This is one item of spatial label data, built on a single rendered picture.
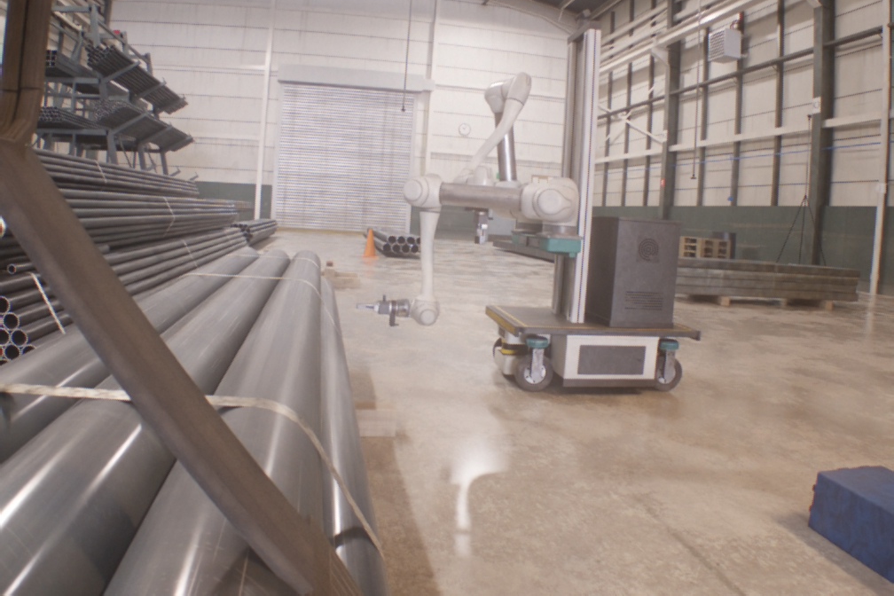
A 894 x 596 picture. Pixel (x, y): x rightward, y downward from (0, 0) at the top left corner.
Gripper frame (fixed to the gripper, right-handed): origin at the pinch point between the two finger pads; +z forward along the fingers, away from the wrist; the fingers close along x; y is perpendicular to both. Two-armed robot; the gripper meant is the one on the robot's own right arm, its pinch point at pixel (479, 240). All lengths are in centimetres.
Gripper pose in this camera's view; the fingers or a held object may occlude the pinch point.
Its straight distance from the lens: 327.6
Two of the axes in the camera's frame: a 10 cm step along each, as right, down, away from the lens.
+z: -0.6, 10.0, 0.6
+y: 9.9, 0.6, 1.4
